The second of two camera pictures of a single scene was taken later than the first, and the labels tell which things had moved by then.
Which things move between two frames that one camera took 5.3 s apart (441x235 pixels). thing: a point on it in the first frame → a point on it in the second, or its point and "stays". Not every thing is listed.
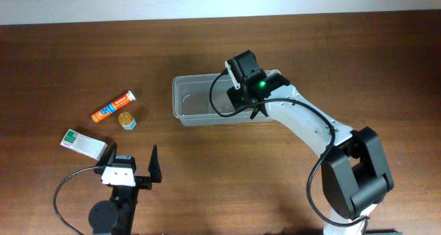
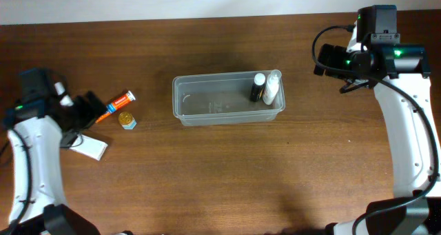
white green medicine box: [83, 144] stays
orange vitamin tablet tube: [128, 97] stays
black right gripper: [237, 103] → [337, 54]
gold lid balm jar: [127, 120] stays
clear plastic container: [191, 95] stays
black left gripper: [145, 182] → [93, 112]
